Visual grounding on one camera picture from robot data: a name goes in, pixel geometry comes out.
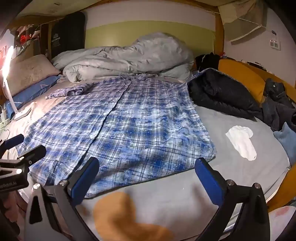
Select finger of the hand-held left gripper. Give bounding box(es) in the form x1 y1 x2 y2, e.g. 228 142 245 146
0 134 25 160
17 145 47 168

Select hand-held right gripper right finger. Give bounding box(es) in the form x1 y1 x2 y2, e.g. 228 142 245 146
194 158 271 241

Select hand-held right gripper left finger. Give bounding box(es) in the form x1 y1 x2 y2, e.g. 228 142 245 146
23 157 100 241

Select blue plaid shirt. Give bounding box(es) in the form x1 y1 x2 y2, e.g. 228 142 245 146
16 74 218 198

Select grey heart print bed sheet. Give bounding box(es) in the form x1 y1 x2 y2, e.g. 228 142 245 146
0 70 290 241

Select white sock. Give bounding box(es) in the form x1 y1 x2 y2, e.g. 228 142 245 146
225 125 258 161

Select blue pillow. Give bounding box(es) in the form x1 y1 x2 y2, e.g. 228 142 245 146
5 75 62 120

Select beige pillow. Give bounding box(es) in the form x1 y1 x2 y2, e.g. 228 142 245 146
6 54 60 96

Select pale pink cloth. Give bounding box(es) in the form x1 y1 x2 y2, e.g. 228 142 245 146
269 205 296 241

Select light blue cloth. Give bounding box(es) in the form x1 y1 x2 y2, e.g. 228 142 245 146
273 122 296 166

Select black down jacket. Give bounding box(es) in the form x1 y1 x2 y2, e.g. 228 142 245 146
187 68 263 120

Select dark jeans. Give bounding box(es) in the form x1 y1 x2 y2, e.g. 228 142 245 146
261 78 296 132

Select cluttered wooden shelf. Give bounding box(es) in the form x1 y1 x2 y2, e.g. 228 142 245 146
13 23 50 57

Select yellow cushion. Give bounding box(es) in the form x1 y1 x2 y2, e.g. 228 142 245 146
218 58 266 105

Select black bag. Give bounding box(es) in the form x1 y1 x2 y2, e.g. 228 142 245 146
195 53 220 71

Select light grey duvet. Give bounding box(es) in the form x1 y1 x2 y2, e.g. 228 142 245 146
51 32 195 82

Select pastel checkered bed curtain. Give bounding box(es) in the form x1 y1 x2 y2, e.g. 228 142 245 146
218 0 269 42

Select white wall power strip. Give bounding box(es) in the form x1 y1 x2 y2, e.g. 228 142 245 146
268 30 281 51

